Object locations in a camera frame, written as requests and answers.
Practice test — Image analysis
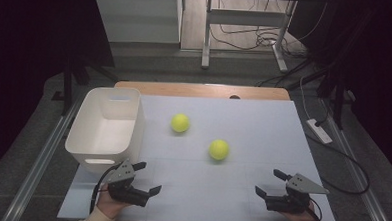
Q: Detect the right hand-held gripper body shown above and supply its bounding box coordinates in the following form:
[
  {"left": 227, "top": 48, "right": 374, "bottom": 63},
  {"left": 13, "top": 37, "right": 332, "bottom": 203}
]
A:
[{"left": 264, "top": 172, "right": 330, "bottom": 216}]

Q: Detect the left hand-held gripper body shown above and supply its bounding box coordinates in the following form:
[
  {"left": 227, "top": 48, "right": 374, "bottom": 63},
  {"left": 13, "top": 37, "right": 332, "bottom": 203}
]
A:
[{"left": 106, "top": 158, "right": 152, "bottom": 209}]

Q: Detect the white plastic storage bin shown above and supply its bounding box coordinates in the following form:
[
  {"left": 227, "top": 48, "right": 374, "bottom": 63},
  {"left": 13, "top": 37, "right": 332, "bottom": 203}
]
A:
[{"left": 63, "top": 84, "right": 147, "bottom": 176}]

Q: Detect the yellow tennis ball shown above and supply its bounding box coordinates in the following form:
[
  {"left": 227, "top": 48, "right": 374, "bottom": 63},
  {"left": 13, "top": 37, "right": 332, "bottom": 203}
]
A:
[
  {"left": 170, "top": 112, "right": 191, "bottom": 134},
  {"left": 208, "top": 138, "right": 231, "bottom": 161}
]

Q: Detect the person's left hand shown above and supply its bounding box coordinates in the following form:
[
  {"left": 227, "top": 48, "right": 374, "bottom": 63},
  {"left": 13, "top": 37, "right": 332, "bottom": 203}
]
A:
[{"left": 94, "top": 187, "right": 132, "bottom": 221}]

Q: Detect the white power strip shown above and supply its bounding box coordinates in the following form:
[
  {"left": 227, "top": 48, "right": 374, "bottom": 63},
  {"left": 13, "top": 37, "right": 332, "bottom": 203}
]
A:
[{"left": 305, "top": 117, "right": 335, "bottom": 146}]

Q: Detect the wooden table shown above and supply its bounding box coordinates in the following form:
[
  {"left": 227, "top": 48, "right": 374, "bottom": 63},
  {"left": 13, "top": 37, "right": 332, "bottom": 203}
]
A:
[{"left": 114, "top": 80, "right": 292, "bottom": 103}]

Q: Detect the black floor stand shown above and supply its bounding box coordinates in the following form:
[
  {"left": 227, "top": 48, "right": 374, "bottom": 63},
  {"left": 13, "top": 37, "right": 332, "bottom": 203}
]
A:
[
  {"left": 52, "top": 50, "right": 120, "bottom": 119},
  {"left": 316, "top": 62, "right": 358, "bottom": 131}
]

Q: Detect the dark curtain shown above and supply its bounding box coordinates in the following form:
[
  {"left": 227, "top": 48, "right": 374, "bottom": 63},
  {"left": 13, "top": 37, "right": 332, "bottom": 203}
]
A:
[
  {"left": 280, "top": 0, "right": 392, "bottom": 182},
  {"left": 0, "top": 0, "right": 119, "bottom": 188}
]

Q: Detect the white cabinet panel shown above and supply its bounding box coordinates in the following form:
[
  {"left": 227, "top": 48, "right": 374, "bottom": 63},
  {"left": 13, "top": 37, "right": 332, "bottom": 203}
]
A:
[{"left": 92, "top": 0, "right": 185, "bottom": 46}]

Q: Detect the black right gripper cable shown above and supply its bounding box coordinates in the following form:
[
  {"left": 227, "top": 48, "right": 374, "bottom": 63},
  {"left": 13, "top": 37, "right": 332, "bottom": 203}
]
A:
[{"left": 307, "top": 197, "right": 324, "bottom": 221}]

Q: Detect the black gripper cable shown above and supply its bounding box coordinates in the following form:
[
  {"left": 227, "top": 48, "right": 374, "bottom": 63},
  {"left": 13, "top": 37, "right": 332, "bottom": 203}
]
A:
[
  {"left": 88, "top": 164, "right": 121, "bottom": 216},
  {"left": 307, "top": 197, "right": 324, "bottom": 221}
]

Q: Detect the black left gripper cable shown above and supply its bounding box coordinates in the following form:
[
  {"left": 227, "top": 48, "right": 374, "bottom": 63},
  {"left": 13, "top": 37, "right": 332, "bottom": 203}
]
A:
[{"left": 88, "top": 164, "right": 121, "bottom": 216}]

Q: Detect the metal floor rail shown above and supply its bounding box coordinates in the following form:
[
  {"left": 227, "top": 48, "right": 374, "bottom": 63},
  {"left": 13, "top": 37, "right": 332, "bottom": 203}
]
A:
[
  {"left": 313, "top": 99, "right": 392, "bottom": 221},
  {"left": 0, "top": 95, "right": 82, "bottom": 221}
]

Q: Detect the black power cable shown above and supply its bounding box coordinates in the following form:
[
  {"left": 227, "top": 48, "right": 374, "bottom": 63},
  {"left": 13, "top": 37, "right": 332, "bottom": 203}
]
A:
[{"left": 302, "top": 109, "right": 374, "bottom": 196}]

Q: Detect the thin white cable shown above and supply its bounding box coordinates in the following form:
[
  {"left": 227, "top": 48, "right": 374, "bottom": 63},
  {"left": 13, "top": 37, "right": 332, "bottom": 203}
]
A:
[{"left": 298, "top": 76, "right": 316, "bottom": 123}]

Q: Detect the tangle of floor cables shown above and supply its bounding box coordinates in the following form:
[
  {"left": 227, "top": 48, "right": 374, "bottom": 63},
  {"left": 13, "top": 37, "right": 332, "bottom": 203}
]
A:
[{"left": 208, "top": 0, "right": 312, "bottom": 59}]

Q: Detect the white metal desk frame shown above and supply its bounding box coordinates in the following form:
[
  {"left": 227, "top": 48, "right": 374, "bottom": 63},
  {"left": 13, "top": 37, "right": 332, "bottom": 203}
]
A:
[{"left": 200, "top": 0, "right": 298, "bottom": 74}]

